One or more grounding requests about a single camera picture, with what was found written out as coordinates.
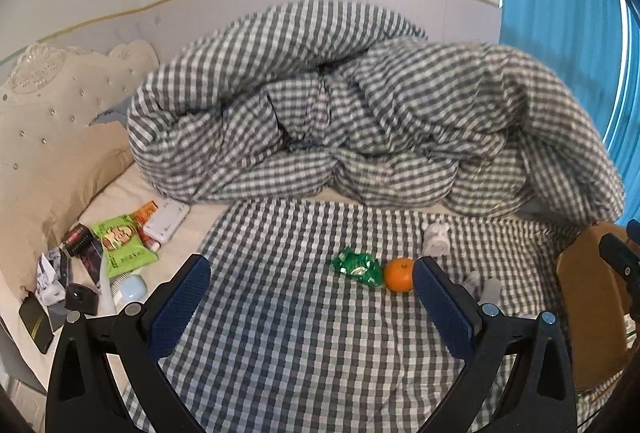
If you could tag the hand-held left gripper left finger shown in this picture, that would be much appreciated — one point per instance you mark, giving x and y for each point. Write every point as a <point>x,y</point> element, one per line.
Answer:
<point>180,308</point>

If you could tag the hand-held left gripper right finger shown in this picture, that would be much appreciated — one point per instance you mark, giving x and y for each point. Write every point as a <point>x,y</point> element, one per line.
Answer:
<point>445,308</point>

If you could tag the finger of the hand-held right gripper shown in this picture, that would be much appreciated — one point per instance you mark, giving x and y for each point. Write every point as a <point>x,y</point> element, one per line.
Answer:
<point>620,258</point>

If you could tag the orange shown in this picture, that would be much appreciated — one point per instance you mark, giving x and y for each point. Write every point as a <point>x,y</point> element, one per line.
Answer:
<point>398,276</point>

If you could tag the cardboard box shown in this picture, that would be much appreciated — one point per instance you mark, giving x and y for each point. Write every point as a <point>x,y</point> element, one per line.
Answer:
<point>590,313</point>

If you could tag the small green packet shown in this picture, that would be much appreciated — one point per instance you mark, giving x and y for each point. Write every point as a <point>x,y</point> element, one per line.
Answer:
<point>357,265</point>

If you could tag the cream bed sheet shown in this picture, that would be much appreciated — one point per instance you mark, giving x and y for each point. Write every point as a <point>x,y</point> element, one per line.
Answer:
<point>185,238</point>

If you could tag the green snack packet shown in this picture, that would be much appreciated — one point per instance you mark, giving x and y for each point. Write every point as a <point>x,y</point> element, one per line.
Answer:
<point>122,245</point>

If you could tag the white rectangular device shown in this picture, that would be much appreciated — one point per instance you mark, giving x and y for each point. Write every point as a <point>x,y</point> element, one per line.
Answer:
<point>167,219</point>

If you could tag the dark glossy packet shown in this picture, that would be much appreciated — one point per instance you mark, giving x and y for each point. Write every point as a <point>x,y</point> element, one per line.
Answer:
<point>92,263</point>

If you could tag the orange packet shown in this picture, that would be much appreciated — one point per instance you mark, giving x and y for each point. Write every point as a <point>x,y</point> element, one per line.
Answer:
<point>147,213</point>

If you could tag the black square device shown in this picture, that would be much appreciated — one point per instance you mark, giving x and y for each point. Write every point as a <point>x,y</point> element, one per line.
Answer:
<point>80,298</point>

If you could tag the grey checkered flat sheet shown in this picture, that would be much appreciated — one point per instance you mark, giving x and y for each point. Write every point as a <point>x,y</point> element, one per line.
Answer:
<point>300,328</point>

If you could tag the small black box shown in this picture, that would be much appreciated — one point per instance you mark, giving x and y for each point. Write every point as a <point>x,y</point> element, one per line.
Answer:
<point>77,239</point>

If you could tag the beige pillow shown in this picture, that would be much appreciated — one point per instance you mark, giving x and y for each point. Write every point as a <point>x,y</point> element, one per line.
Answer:
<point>65,193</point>

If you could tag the grey checkered duvet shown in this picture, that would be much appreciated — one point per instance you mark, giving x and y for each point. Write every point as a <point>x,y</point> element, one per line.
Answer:
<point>350,123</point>

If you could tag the cream tufted headboard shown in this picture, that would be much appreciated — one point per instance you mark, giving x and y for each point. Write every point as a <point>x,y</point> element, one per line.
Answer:
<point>50,113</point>

